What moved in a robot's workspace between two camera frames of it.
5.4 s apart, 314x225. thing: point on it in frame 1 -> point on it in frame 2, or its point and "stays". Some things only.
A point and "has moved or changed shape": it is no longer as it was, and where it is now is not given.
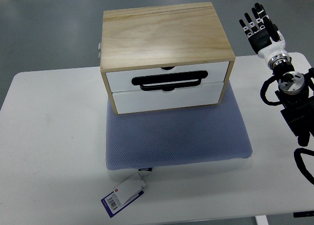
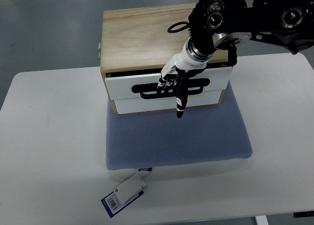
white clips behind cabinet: (99, 48) stays
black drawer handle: (168, 82) has moved or changed shape
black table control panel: (303, 214) stays
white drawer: (120, 81) has moved or changed shape
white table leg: (261, 220) stays
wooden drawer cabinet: (162, 57) stays
